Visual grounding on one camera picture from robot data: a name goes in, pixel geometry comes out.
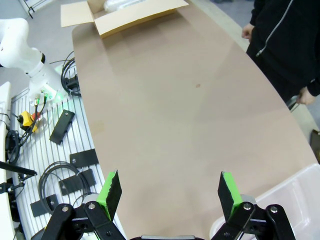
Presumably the person in black zip jacket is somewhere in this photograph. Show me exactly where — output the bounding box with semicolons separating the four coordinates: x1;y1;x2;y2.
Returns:
245;0;320;97

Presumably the bubble-wrapped clock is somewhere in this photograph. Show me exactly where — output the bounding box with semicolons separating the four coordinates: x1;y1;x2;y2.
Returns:
117;0;134;11
103;0;121;13

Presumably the clear plastic container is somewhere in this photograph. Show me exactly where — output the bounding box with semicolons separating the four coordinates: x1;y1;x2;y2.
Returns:
209;163;320;240

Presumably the black clamp rod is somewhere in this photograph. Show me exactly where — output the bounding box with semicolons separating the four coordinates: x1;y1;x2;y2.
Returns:
0;160;38;195

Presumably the open cardboard box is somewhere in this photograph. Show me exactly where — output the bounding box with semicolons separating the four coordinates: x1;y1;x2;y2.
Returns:
60;0;190;40

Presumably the person right forearm black sleeve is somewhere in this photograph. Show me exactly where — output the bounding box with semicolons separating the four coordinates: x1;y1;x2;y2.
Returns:
249;0;266;29

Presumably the person left hand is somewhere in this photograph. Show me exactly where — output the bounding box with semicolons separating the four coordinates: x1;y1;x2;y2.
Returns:
296;86;317;106

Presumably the long black metal bracket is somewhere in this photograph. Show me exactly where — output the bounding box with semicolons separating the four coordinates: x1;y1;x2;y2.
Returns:
49;109;76;145

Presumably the large coiled black cable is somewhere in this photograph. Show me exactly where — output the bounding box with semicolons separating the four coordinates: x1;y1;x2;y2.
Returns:
38;160;89;209

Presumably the aluminium slotted base plate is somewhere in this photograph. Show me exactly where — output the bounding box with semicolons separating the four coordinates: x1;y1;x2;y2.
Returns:
9;94;108;240

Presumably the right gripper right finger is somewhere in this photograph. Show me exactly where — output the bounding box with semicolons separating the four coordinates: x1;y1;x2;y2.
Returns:
211;170;297;240

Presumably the yellow emergency stop button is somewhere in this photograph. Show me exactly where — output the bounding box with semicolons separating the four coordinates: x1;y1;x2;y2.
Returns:
18;110;39;133

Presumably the person left forearm black sleeve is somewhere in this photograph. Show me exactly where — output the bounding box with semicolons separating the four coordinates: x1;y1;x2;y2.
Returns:
297;59;320;97

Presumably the white side board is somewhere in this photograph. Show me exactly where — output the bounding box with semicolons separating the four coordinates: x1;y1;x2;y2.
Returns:
0;80;16;240

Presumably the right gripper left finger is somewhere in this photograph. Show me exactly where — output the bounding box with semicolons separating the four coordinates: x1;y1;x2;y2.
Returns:
44;169;127;240

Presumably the person right hand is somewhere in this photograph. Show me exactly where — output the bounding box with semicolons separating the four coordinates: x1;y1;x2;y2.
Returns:
241;23;255;40

